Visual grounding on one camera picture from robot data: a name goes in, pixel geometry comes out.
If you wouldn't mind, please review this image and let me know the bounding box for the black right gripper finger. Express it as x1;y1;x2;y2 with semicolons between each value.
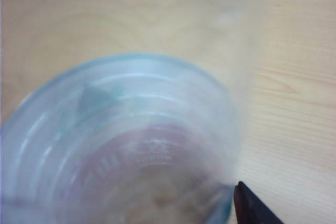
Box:
233;180;286;224

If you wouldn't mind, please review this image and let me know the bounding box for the clear mineral water bottle red label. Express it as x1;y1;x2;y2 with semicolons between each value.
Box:
0;52;244;224

